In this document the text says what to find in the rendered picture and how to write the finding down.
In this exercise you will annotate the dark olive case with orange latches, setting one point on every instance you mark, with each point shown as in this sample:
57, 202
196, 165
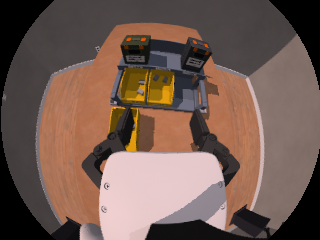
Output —
135, 49

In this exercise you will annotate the yellow bin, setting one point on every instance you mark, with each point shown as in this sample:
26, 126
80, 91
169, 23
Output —
158, 91
130, 85
115, 114

